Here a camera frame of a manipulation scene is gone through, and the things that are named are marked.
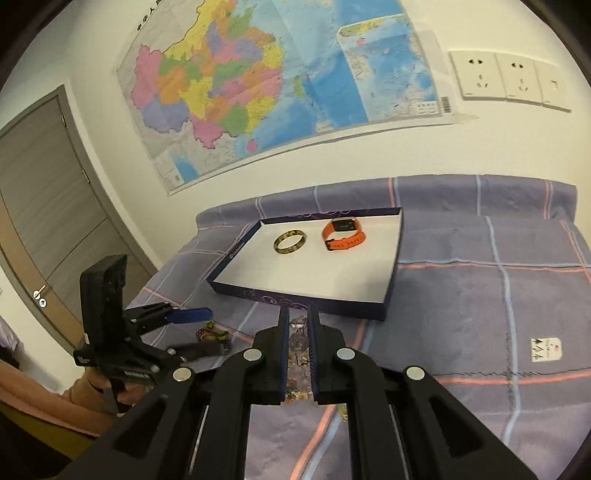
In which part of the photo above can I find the yellow white beaded bracelet pile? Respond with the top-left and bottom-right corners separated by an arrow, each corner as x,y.
286,314 -> 311,403

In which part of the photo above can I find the person's left forearm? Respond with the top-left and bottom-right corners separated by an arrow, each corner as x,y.
0,359 -> 112,437

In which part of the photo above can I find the orange wristwatch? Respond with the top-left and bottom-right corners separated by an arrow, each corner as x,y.
321,217 -> 367,252

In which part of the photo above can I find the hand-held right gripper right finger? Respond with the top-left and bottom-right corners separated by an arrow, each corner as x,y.
307,304 -> 532,480

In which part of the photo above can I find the colourful wall map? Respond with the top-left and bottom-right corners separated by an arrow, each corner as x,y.
115,0 -> 479,197

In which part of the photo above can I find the white wall socket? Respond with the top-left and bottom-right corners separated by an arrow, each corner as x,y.
450,49 -> 505,100
496,52 -> 544,103

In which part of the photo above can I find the grey-brown door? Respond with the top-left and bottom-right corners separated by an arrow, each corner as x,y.
0,85 -> 158,352

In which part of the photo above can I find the yellow speckled bangle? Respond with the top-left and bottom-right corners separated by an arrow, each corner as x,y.
273,229 -> 308,256

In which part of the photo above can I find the white cloth label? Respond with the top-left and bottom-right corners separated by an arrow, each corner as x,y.
530,336 -> 565,363

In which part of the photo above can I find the person's left hand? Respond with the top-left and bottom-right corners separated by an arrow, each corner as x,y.
83,370 -> 156,415

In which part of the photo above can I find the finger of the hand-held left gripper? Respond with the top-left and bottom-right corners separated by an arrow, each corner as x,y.
123,301 -> 214,336
167,340 -> 232,364

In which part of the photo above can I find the green bead hair tie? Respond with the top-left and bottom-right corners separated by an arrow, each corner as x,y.
194,320 -> 231,345

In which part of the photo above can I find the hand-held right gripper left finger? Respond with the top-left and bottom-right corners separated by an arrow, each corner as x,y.
60,305 -> 291,480

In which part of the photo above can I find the white shallow box tray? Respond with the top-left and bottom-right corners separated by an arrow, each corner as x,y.
206,207 -> 404,322

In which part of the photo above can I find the purple plaid blanket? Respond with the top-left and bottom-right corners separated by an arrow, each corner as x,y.
124,174 -> 591,480

